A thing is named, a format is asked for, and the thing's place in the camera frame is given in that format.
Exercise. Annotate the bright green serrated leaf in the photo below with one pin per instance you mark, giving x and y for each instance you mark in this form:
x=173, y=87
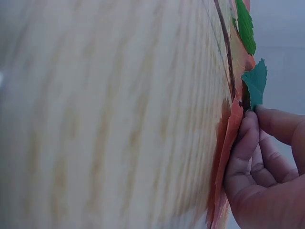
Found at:
x=245, y=26

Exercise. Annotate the pale orange yellow leaf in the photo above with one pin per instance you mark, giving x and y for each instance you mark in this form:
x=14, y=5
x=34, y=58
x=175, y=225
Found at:
x=240, y=59

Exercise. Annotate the orange red leaf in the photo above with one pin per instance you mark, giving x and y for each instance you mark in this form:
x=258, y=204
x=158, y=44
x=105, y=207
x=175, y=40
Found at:
x=228, y=143

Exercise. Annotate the teal green serrated leaf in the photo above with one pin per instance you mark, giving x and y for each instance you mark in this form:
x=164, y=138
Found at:
x=256, y=82

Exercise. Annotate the thin brown stem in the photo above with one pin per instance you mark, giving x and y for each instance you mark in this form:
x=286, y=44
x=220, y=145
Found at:
x=226, y=40

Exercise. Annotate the person's right hand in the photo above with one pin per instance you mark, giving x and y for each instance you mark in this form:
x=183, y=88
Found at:
x=262, y=202

